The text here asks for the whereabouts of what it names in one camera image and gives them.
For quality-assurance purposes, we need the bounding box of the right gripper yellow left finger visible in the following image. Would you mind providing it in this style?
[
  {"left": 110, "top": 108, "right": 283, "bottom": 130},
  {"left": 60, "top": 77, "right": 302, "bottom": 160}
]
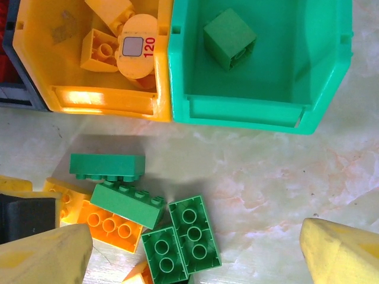
[{"left": 0, "top": 223, "right": 94, "bottom": 284}]

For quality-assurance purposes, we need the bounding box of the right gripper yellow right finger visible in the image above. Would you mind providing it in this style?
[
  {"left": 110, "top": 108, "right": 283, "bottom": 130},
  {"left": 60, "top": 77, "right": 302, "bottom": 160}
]
[{"left": 298, "top": 218, "right": 379, "bottom": 284}]

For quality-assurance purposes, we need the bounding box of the yellow long lego brick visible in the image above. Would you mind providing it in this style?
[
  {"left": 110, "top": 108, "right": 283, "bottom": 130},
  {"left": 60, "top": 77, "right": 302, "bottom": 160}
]
[{"left": 75, "top": 199, "right": 143, "bottom": 254}]

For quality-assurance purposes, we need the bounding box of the green long lego brick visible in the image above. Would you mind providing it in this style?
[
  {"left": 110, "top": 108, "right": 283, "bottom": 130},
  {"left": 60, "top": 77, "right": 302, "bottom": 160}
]
[
  {"left": 69, "top": 153, "right": 146, "bottom": 182},
  {"left": 168, "top": 194, "right": 223, "bottom": 275},
  {"left": 89, "top": 180, "right": 166, "bottom": 230}
]

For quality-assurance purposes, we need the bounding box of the black plastic bin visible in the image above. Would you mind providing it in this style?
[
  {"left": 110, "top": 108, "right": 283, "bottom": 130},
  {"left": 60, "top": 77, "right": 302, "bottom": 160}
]
[{"left": 0, "top": 0, "right": 51, "bottom": 112}]

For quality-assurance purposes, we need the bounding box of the small yellow lego piece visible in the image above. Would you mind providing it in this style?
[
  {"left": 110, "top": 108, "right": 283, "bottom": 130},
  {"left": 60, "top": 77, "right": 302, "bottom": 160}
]
[{"left": 121, "top": 260, "right": 155, "bottom": 284}]

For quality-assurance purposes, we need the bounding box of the green short lego brick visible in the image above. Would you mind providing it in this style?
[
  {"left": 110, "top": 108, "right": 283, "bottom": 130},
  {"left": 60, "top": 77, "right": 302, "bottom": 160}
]
[{"left": 141, "top": 226, "right": 190, "bottom": 284}]

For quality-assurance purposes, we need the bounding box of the red lego brick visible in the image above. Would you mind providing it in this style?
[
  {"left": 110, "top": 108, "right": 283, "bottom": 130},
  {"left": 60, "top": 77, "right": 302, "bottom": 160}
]
[{"left": 0, "top": 50, "right": 17, "bottom": 85}]

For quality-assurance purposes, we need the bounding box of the yellow plastic bin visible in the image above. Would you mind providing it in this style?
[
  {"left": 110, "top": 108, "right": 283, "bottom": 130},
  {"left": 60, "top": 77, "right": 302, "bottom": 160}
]
[{"left": 11, "top": 0, "right": 174, "bottom": 122}]

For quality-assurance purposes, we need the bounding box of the yellow square lego brick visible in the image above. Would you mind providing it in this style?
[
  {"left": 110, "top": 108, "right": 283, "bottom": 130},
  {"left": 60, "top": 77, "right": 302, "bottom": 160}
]
[{"left": 79, "top": 28, "right": 123, "bottom": 73}]

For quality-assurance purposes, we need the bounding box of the green plastic bin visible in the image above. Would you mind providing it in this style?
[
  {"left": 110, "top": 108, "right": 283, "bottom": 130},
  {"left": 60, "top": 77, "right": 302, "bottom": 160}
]
[{"left": 168, "top": 0, "right": 355, "bottom": 136}]

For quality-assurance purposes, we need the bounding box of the yellow sloped lego brick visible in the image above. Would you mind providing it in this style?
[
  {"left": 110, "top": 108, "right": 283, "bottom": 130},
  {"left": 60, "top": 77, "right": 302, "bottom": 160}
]
[{"left": 84, "top": 0, "right": 134, "bottom": 32}]

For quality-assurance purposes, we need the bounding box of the round yellow piece printed 120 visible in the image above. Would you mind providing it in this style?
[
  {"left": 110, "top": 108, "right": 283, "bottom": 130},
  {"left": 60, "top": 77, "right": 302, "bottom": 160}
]
[{"left": 117, "top": 14, "right": 160, "bottom": 81}]

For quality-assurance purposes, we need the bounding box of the green square lego brick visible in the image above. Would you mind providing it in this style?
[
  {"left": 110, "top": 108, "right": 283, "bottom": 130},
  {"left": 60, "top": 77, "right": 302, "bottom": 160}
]
[{"left": 203, "top": 8, "right": 258, "bottom": 73}]

